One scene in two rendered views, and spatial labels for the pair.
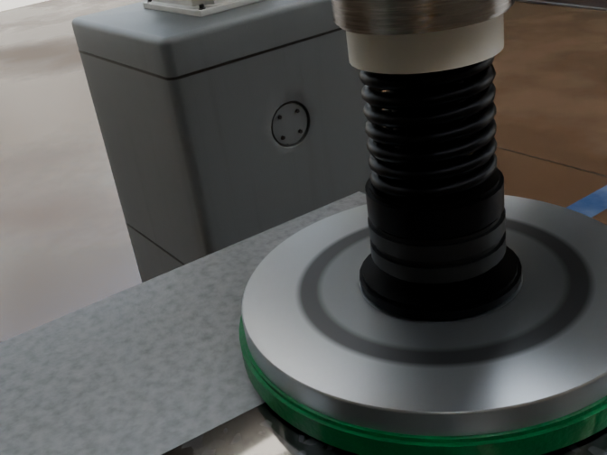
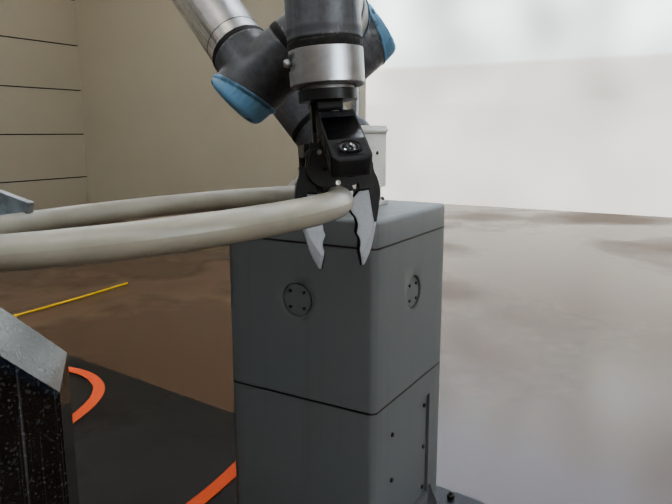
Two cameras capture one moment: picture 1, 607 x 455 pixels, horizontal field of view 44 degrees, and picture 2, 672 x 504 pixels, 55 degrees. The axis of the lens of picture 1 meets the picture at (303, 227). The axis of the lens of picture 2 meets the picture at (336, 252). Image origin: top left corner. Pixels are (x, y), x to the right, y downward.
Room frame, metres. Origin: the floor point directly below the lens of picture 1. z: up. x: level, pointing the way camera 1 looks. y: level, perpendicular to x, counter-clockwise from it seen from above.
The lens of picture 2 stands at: (0.64, -1.29, 1.03)
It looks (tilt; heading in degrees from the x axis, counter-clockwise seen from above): 11 degrees down; 63
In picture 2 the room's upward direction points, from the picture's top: straight up
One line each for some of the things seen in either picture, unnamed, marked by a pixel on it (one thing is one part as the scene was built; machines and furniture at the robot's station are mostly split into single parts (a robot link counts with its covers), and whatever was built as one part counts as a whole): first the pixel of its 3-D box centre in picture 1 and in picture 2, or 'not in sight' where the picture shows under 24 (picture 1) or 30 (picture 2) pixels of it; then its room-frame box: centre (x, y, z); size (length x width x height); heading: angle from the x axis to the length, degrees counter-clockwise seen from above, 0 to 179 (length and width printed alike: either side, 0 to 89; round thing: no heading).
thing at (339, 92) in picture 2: not in sight; (330, 141); (1.00, -0.58, 1.02); 0.09 x 0.08 x 0.12; 73
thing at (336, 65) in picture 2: not in sight; (324, 71); (1.00, -0.58, 1.10); 0.10 x 0.09 x 0.05; 163
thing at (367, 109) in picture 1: (428, 102); not in sight; (0.34, -0.07, 0.95); 0.06 x 0.06 x 0.09
